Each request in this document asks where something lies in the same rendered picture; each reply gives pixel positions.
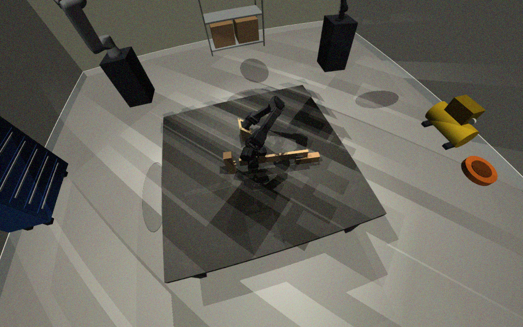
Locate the long wooden rail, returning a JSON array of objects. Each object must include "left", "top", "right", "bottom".
[{"left": 239, "top": 150, "right": 308, "bottom": 166}]

